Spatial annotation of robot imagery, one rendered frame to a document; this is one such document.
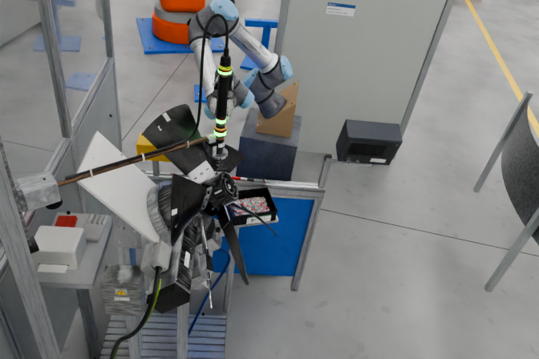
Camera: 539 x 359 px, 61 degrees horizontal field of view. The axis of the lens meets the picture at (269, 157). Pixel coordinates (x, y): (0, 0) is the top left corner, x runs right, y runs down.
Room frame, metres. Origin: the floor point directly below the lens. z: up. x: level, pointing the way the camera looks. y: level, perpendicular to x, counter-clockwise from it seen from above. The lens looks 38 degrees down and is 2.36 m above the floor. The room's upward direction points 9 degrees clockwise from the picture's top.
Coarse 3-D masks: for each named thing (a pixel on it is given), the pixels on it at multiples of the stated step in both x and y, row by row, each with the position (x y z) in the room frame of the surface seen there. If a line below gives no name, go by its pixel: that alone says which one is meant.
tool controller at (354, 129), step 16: (352, 128) 1.76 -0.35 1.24; (368, 128) 1.78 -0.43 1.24; (384, 128) 1.80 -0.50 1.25; (336, 144) 1.84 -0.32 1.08; (352, 144) 1.72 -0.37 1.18; (368, 144) 1.73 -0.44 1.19; (384, 144) 1.74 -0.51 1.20; (400, 144) 1.75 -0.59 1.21; (352, 160) 1.76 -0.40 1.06; (368, 160) 1.77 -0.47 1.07; (384, 160) 1.77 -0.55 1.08
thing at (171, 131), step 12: (180, 108) 1.40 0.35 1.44; (156, 120) 1.30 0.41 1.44; (180, 120) 1.36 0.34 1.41; (192, 120) 1.39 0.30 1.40; (144, 132) 1.25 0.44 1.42; (156, 132) 1.27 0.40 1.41; (168, 132) 1.30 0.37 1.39; (180, 132) 1.32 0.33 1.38; (156, 144) 1.25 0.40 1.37; (168, 144) 1.27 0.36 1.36; (168, 156) 1.25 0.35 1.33; (180, 156) 1.27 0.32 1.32; (192, 156) 1.29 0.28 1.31; (204, 156) 1.31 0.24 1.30; (180, 168) 1.25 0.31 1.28; (192, 168) 1.27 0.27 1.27
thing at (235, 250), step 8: (232, 224) 1.12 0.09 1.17; (224, 232) 1.16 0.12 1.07; (232, 232) 1.12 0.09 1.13; (232, 240) 1.11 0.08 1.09; (232, 248) 1.11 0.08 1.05; (240, 248) 1.03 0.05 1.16; (240, 256) 1.04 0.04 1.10; (240, 264) 1.05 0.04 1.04; (240, 272) 1.07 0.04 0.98; (248, 280) 0.96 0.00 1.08
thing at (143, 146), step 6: (138, 138) 1.65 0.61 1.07; (144, 138) 1.66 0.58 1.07; (138, 144) 1.61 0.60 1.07; (144, 144) 1.61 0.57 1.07; (150, 144) 1.62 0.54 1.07; (138, 150) 1.61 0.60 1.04; (144, 150) 1.61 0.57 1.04; (150, 150) 1.61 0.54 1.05; (156, 156) 1.62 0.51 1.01; (162, 156) 1.62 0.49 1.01
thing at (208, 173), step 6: (204, 162) 1.30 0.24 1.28; (198, 168) 1.28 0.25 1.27; (204, 168) 1.29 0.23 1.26; (210, 168) 1.30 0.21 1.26; (192, 174) 1.26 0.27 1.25; (198, 174) 1.27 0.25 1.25; (204, 174) 1.28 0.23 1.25; (210, 174) 1.29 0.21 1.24; (192, 180) 1.24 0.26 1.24; (198, 180) 1.25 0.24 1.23; (204, 180) 1.26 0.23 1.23
